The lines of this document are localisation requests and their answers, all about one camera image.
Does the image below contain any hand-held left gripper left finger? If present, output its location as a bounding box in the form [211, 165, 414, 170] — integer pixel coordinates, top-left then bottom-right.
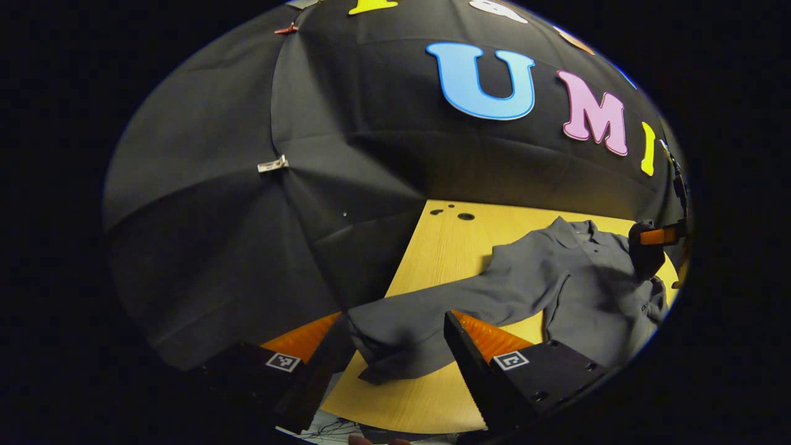
[188, 311, 358, 435]

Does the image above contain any grey shirt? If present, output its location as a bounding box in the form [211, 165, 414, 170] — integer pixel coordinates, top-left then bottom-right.
[346, 216, 671, 385]

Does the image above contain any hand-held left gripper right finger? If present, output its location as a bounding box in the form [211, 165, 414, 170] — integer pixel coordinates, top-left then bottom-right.
[443, 310, 611, 436]

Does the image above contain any black backdrop cloth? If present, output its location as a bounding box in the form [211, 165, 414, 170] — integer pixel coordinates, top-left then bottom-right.
[102, 0, 693, 371]

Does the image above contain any tangle of thin black cables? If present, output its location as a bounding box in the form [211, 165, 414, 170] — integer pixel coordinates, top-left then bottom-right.
[306, 411, 365, 443]

